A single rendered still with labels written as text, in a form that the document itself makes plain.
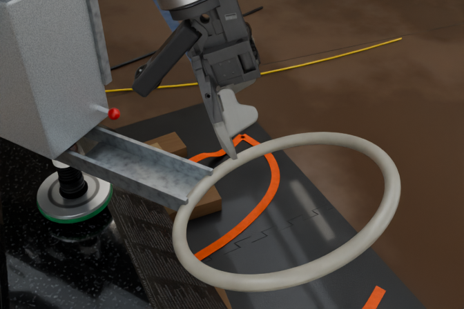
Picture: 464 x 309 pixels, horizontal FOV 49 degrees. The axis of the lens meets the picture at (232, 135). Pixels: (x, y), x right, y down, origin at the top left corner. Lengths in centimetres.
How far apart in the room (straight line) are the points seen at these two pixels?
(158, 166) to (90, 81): 27
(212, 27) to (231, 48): 4
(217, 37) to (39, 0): 57
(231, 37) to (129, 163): 74
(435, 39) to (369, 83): 90
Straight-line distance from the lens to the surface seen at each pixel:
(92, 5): 125
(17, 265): 153
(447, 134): 337
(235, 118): 65
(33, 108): 123
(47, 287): 146
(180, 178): 127
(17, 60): 117
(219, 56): 65
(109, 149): 140
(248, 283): 91
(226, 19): 65
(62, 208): 155
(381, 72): 382
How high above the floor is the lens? 198
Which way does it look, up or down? 40 degrees down
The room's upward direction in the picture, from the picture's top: straight up
